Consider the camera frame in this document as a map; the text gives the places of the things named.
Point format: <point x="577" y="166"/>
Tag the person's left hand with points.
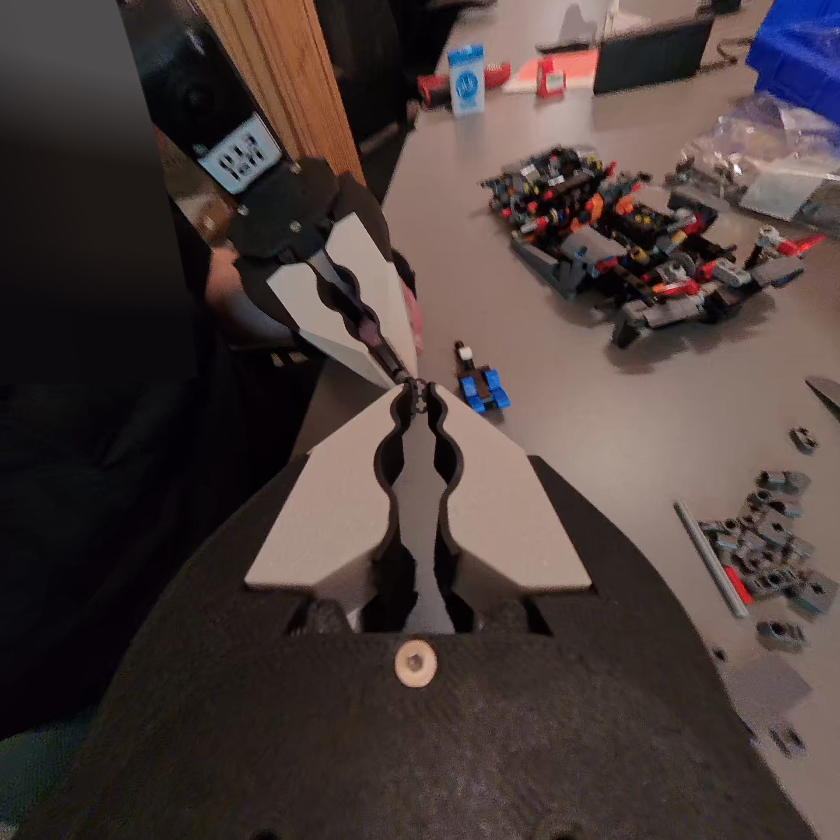
<point x="417" y="325"/>

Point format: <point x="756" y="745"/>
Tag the red white paper card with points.
<point x="581" y="65"/>

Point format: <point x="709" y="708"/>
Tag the small red plastic box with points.
<point x="550" y="82"/>

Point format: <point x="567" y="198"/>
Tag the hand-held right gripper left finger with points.
<point x="321" y="518"/>

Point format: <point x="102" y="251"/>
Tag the blue plastic storage bin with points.
<point x="800" y="52"/>

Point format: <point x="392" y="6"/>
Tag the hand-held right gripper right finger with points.
<point x="512" y="525"/>

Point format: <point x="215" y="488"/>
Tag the person's black clothing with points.
<point x="98" y="525"/>

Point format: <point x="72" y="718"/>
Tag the pile of grey lego connectors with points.
<point x="768" y="544"/>

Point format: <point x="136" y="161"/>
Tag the wooden cabinet panel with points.
<point x="282" y="79"/>

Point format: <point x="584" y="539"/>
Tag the lego technic car chassis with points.
<point x="590" y="216"/>

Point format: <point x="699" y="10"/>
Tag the blue white gum packet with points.
<point x="467" y="82"/>

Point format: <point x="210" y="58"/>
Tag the clear plastic parts bag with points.
<point x="754" y="144"/>

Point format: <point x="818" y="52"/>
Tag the red black clamp tool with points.
<point x="433" y="88"/>

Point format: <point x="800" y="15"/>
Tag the black rectangular box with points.
<point x="649" y="62"/>

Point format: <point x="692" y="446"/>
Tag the small grey lego connector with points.
<point x="803" y="439"/>
<point x="781" y="635"/>

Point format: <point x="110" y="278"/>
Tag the blue black lego assembly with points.
<point x="482" y="390"/>

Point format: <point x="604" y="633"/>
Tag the small black lego piece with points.
<point x="418" y="394"/>

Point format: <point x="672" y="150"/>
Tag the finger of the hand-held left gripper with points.
<point x="371" y="262"/>
<point x="315" y="302"/>

